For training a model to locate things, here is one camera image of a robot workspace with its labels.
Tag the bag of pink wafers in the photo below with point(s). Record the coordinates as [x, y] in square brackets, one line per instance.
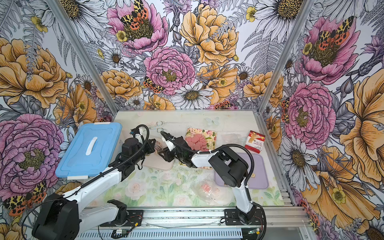
[159, 148]

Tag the metal scissors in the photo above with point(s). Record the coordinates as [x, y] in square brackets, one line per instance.
[157, 126]

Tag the ziploc bag pink cookies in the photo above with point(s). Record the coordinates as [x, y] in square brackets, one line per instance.
[233, 139]

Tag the bag of mixed snacks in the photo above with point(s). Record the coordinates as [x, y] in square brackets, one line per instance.
[213, 194]

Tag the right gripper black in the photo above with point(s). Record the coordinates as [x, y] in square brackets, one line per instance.
[167, 154]

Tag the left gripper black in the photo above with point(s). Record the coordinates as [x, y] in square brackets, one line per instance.
[150, 146]

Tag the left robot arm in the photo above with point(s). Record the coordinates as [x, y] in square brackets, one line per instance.
[63, 217]

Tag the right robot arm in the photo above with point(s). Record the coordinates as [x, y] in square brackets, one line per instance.
[232, 162]

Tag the yellow floral tray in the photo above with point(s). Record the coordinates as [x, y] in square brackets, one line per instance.
[211, 136]

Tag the pile of pink cookies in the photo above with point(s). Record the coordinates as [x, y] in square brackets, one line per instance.
[197, 142]

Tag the aluminium front rail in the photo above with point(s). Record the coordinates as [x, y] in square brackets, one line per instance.
[203, 217]

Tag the lavender plastic tray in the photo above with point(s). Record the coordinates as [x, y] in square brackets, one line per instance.
[259, 178]

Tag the blue lidded storage box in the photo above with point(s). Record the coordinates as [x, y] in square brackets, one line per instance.
[93, 148]

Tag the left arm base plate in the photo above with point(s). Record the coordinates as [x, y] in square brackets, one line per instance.
[131, 218]

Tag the beige plastic tray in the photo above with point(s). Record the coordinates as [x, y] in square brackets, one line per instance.
[156, 161]

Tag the red white small box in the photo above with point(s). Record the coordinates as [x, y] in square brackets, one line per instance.
[255, 142]

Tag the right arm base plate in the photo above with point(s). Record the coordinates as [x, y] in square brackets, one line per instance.
[234, 217]

